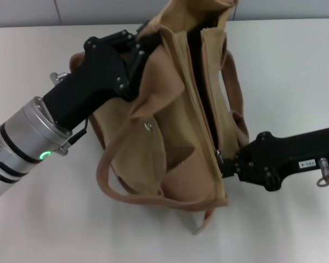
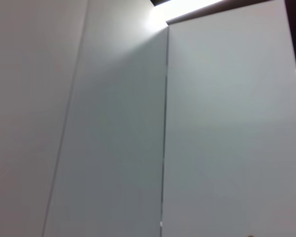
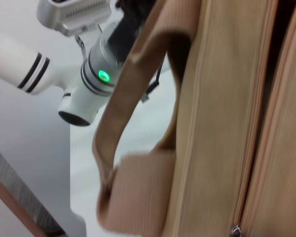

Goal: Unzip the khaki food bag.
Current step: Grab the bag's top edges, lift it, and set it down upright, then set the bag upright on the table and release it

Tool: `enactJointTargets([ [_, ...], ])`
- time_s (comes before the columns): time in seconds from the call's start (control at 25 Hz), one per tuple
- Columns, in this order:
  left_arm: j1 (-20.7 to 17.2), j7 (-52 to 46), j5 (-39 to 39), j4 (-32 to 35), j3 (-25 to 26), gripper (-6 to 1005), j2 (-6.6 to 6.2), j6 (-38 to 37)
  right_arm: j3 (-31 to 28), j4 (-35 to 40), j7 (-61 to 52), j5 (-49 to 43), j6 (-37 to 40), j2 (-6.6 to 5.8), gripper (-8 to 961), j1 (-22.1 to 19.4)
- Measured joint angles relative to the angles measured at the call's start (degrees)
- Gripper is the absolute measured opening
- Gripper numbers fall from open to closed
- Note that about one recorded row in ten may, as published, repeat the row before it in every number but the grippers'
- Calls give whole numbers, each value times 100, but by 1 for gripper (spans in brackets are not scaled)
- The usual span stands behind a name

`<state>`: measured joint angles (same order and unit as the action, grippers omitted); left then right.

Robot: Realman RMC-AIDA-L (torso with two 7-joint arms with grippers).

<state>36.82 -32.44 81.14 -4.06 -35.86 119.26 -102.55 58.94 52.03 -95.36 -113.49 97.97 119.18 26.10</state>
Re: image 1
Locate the khaki canvas food bag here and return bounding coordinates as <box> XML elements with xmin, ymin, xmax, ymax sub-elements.
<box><xmin>70</xmin><ymin>0</ymin><xmax>250</xmax><ymax>235</ymax></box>

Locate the black left wrist plug cable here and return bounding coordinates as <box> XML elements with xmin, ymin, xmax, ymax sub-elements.
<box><xmin>56</xmin><ymin>117</ymin><xmax>88</xmax><ymax>156</ymax></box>

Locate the silver left gripper connector stud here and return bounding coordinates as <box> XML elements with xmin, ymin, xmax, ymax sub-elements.
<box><xmin>49</xmin><ymin>71</ymin><xmax>68</xmax><ymax>84</ymax></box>

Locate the silver metal zipper pull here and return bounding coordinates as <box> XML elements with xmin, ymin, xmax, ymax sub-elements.
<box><xmin>214</xmin><ymin>149</ymin><xmax>225</xmax><ymax>168</ymax></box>

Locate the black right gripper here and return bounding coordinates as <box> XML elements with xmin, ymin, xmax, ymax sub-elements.
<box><xmin>220</xmin><ymin>128</ymin><xmax>329</xmax><ymax>192</ymax></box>

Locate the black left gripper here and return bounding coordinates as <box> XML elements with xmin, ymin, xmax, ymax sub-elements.
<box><xmin>42</xmin><ymin>23</ymin><xmax>162</xmax><ymax>131</ymax></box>

